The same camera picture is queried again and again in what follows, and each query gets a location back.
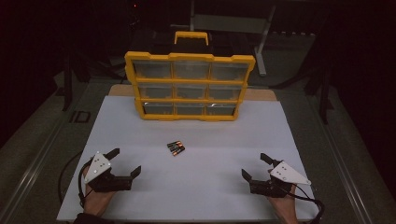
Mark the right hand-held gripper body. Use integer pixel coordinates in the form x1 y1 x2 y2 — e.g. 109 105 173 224
248 161 312 199

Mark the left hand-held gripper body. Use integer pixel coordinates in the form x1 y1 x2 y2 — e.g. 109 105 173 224
83 151 134 193

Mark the yellow organizer cabinet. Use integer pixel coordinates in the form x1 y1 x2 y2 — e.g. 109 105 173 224
124 30 257 122

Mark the clear plastic drawer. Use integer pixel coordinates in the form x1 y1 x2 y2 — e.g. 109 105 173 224
210 62 250 81

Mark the person's left hand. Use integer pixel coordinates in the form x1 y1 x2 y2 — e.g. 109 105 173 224
82 186 118 217

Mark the person's right hand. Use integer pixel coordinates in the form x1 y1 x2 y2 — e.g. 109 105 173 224
268 186 301 224

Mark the white board sheet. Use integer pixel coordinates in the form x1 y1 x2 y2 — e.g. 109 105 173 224
56 94 320 222

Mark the grid of clear drawers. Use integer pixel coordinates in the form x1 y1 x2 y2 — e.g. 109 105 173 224
132 60 243 116

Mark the black stand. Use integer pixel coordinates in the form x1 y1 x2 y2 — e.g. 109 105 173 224
304 59 334 125
62 52 92 112

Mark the grey metal stand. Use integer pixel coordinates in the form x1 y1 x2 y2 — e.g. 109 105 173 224
189 0 276 77

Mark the left hand-held gripper cable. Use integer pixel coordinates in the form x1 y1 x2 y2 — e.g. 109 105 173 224
78 163 92 209

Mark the hand-held gripper cable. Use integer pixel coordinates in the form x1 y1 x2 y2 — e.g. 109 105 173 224
78 163 92 209
288 185 326 224

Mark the right hand-held gripper cable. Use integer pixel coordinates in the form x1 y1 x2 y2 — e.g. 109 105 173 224
288 185 326 224

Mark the thin black cable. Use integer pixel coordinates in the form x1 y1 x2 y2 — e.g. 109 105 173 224
58 150 84 204

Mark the black rectangular bracket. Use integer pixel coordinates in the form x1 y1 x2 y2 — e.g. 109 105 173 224
68 110 92 124

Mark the grey metal rail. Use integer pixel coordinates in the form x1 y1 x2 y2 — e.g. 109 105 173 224
0 118 71 224
306 92 375 224

